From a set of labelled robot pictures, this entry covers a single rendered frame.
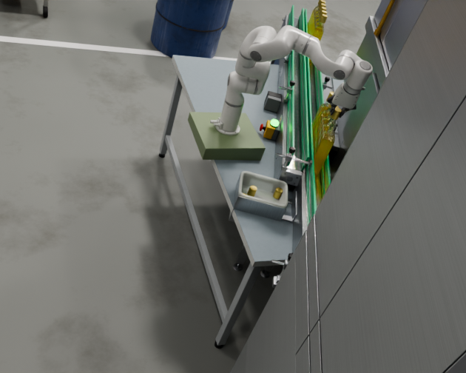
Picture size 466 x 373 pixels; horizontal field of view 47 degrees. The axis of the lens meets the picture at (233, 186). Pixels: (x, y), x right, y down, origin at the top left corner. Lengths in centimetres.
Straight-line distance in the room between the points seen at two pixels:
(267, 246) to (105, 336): 95
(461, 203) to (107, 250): 245
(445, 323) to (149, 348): 209
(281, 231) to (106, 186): 141
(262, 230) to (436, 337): 159
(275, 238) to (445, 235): 154
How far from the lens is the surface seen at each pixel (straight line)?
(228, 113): 260
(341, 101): 236
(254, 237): 227
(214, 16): 471
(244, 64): 242
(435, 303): 81
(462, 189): 82
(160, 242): 314
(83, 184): 339
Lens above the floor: 233
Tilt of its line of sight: 40 degrees down
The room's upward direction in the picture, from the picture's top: 20 degrees clockwise
